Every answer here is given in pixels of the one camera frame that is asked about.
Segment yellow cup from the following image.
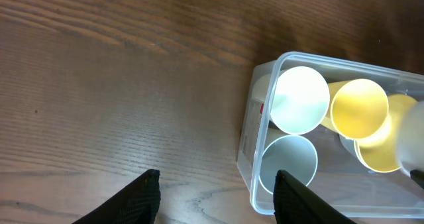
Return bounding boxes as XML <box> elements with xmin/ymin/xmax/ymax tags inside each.
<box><xmin>321</xmin><ymin>78</ymin><xmax>389</xmax><ymax>140</ymax></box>

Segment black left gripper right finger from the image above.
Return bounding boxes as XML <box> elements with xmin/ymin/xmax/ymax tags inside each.
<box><xmin>273</xmin><ymin>170</ymin><xmax>355</xmax><ymax>224</ymax></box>

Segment yellow bowl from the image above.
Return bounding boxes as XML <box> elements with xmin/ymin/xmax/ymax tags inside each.
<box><xmin>354</xmin><ymin>94</ymin><xmax>417</xmax><ymax>173</ymax></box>

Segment grey-blue bowl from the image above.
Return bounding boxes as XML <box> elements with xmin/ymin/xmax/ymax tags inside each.
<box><xmin>339</xmin><ymin>135</ymin><xmax>357</xmax><ymax>158</ymax></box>

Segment grey cup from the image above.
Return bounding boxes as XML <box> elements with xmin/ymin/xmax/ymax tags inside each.
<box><xmin>259</xmin><ymin>128</ymin><xmax>318</xmax><ymax>194</ymax></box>

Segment clear plastic container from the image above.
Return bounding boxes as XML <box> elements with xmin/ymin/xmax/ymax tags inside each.
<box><xmin>237</xmin><ymin>52</ymin><xmax>423</xmax><ymax>219</ymax></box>

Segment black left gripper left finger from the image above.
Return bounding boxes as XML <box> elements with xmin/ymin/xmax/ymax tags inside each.
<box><xmin>74</xmin><ymin>169</ymin><xmax>161</xmax><ymax>224</ymax></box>

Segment white cup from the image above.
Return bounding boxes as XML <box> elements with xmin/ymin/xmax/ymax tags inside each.
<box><xmin>251</xmin><ymin>66</ymin><xmax>330</xmax><ymax>135</ymax></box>

